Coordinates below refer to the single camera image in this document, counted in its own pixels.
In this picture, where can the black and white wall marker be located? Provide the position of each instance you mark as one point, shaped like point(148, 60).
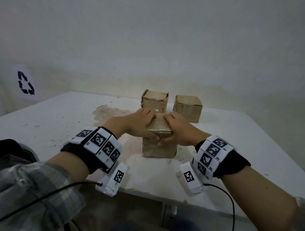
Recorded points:
point(25, 83)

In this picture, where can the person's left forearm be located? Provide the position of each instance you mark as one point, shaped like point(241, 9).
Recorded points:
point(47, 185)

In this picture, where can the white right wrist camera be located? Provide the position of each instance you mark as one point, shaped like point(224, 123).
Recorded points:
point(190, 178)

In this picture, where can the person's left hand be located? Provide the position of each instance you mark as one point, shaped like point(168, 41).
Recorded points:
point(135, 123)

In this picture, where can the person's right forearm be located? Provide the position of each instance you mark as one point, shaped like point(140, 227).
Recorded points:
point(259, 200)

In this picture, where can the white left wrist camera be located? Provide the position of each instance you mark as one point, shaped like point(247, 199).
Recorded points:
point(114, 180)

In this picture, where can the paper box with white lid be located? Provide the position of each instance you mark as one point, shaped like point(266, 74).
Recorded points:
point(188, 108)

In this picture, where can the left wrist marker band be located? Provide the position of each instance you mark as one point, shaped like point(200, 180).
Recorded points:
point(95, 147)

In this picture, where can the paper box with notched rim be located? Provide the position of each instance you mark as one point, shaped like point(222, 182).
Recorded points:
point(155, 101)

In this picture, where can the person's right hand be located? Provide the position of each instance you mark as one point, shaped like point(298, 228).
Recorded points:
point(183, 131)

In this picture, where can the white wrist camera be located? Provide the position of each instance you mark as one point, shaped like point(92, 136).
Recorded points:
point(114, 180)
point(190, 178)

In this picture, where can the paper box with tall flap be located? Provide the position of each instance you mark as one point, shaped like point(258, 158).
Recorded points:
point(157, 148)

